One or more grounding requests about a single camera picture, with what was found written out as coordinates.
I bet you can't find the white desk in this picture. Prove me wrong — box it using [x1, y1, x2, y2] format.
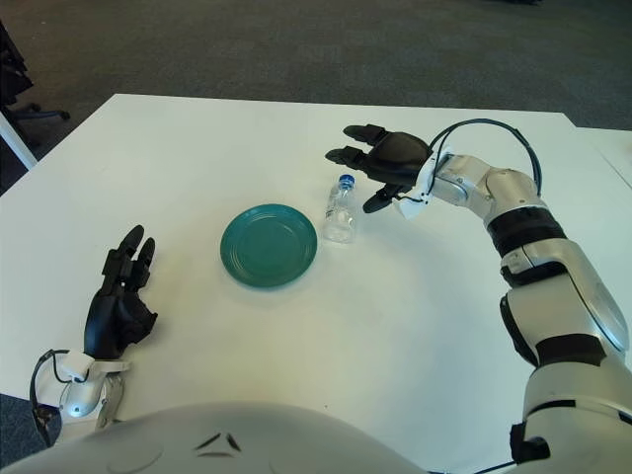
[0, 106, 40, 169]

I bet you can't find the silver robot torso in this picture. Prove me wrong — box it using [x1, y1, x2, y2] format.
[0, 402, 421, 474]

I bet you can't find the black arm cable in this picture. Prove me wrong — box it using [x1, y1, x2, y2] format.
[428, 117, 543, 197]
[29, 349, 70, 448]

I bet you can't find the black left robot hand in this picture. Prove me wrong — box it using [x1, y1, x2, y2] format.
[83, 224, 159, 360]

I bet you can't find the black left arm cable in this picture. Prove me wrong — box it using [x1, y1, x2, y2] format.
[29, 349, 70, 448]

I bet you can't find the green round plate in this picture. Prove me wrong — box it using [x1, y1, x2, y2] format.
[220, 202, 320, 291]

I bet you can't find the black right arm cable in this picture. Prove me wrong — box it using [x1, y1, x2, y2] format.
[428, 117, 543, 197]

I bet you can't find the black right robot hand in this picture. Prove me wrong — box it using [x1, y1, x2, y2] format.
[325, 125, 432, 214]

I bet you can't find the black office chair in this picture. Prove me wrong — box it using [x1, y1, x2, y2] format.
[0, 19, 71, 144]

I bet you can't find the clear bottle with blue cap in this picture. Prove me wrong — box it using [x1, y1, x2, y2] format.
[322, 173, 357, 245]

